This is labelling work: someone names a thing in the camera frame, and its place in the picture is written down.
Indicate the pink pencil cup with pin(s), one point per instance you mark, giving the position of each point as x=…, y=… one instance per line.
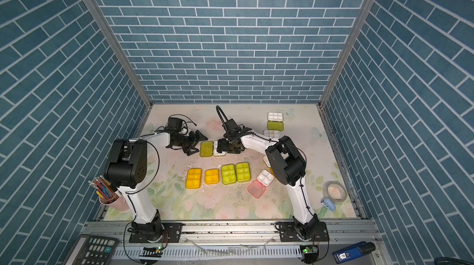
x=109, y=196

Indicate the green pillbox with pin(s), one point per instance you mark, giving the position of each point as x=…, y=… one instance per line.
x=243, y=172
x=275, y=121
x=228, y=174

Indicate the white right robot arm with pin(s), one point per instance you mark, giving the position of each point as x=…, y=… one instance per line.
x=289, y=166

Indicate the pink pillbox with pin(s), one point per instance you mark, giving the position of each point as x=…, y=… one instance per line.
x=258, y=187

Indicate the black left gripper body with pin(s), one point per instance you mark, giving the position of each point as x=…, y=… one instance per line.
x=187, y=141

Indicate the green pillbox sideways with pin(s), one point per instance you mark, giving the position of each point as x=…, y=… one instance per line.
x=209, y=148

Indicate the black calculator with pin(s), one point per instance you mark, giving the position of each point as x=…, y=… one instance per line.
x=91, y=250

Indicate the tape roll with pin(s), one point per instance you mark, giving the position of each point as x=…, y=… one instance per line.
x=335, y=191

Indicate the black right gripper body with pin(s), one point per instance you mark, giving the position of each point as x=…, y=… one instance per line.
x=228, y=146

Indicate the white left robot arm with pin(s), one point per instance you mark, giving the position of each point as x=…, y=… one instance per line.
x=126, y=170

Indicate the blue handheld device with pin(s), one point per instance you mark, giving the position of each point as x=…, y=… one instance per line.
x=353, y=252

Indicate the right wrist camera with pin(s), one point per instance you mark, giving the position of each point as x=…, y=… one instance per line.
x=233, y=131

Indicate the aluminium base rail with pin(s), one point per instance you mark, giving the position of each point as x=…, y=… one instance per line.
x=226, y=239

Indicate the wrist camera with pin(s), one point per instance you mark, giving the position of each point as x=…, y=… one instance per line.
x=233, y=131
x=176, y=125

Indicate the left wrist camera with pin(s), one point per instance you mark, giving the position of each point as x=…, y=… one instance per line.
x=176, y=125

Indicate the clear pillbox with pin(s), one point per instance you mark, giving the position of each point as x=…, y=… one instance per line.
x=272, y=134

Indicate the small orange pillbox front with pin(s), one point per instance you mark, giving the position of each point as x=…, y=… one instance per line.
x=212, y=176

